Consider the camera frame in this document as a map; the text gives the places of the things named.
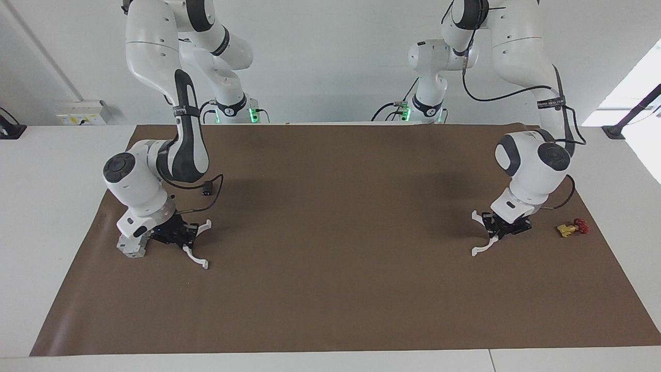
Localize grey white plastic block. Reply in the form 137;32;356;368
116;234;150;259

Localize black table clamp mount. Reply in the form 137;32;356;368
0;107;28;141

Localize white half pipe clamp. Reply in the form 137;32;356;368
470;210;500;258
183;219;213;270

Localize white wall socket box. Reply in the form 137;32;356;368
55;100;113;127

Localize brown table mat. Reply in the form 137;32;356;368
29;122;661;357

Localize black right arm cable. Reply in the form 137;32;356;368
167;174;224;214

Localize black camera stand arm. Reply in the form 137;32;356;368
601;82;661;141

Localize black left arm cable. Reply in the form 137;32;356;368
462;28;588;146

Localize white wall cable conduit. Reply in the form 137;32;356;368
8;0;86;102

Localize black base power cable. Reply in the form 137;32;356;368
370;77;415;123
198;99;218;125

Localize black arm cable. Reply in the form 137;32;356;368
167;174;224;214
462;28;588;146

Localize brass valve red handle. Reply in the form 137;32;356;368
556;218;590;239

